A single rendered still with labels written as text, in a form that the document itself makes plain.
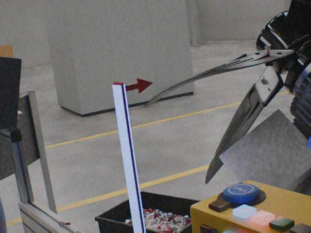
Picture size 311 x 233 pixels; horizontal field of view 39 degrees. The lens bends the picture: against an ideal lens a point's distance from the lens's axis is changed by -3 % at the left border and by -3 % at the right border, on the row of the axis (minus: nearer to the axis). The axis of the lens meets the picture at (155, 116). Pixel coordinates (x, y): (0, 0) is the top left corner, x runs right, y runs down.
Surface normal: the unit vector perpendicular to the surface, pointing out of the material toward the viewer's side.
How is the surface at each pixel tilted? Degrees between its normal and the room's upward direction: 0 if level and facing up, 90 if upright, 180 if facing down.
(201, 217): 90
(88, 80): 90
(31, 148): 90
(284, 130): 55
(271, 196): 0
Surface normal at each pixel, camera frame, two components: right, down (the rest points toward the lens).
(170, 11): 0.44, 0.13
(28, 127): 0.96, -0.07
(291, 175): -0.32, -0.36
